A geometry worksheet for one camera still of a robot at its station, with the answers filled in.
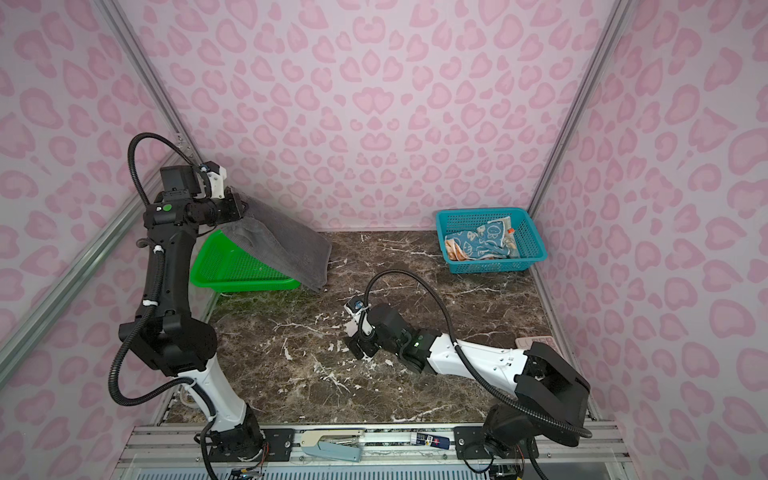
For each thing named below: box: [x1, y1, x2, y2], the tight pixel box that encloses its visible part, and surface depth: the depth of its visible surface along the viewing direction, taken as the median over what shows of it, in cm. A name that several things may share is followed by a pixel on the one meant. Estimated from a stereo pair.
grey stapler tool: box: [300, 429, 365, 462], surface depth 73 cm
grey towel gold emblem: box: [221, 189, 332, 292], surface depth 91 cm
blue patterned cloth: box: [445, 220, 510, 259], surface depth 112 cm
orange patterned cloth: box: [446, 239, 481, 261], surface depth 105 cm
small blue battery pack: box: [410, 432, 450, 450], surface depth 74 cm
